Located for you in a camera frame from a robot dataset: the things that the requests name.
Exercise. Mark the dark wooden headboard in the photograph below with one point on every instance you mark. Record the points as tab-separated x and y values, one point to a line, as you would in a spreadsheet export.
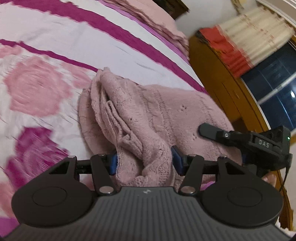
175	8

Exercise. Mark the floral striped bed sheet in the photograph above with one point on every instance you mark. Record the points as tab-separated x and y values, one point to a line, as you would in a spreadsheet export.
50	52

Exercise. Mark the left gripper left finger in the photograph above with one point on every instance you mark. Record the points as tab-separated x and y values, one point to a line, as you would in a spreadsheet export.
64	193

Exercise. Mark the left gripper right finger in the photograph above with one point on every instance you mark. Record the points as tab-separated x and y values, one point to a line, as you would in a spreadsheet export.
228	192

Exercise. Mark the dark window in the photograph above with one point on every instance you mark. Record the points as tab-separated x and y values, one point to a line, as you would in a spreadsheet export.
272	84

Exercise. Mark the orange curtain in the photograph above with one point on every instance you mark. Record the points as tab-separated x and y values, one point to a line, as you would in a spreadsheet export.
234	59

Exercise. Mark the cream curtain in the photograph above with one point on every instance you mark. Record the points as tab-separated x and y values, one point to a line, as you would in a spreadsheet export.
258	32

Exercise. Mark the pink knit blanket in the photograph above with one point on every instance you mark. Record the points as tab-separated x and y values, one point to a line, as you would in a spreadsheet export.
158	19

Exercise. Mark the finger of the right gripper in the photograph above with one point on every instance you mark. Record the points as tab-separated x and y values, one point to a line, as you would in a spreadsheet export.
227	138

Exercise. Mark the pink knit sweater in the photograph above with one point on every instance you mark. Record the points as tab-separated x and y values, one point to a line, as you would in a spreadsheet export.
142	123

